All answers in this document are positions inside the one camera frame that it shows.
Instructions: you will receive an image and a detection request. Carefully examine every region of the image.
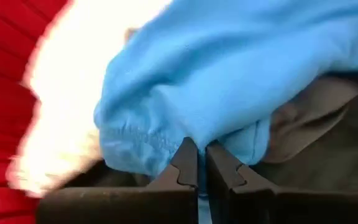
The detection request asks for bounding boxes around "blue garment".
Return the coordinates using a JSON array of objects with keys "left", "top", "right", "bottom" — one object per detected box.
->
[{"left": 93, "top": 0, "right": 358, "bottom": 224}]

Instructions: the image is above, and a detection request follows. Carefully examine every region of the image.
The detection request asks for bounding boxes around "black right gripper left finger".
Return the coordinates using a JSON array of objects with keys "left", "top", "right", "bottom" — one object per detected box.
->
[{"left": 36, "top": 136, "right": 199, "bottom": 224}]

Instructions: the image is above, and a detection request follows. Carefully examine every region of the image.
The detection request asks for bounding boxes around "black garment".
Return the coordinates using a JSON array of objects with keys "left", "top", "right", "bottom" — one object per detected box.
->
[{"left": 62, "top": 70, "right": 358, "bottom": 194}]

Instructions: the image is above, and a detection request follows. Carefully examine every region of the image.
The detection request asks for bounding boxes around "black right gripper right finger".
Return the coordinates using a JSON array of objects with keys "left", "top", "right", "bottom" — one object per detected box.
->
[{"left": 205, "top": 139, "right": 358, "bottom": 224}]

